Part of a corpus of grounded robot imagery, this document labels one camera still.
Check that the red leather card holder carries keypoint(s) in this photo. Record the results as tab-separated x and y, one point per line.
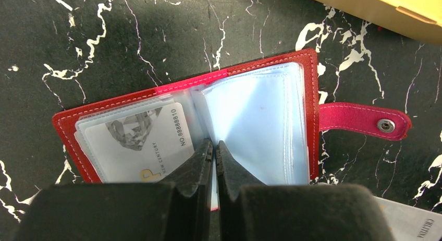
267	112

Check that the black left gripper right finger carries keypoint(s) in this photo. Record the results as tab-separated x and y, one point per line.
251	210

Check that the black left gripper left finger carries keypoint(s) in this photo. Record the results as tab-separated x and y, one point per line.
175	208

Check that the yellow oval tray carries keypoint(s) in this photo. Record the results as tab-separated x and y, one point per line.
416	19

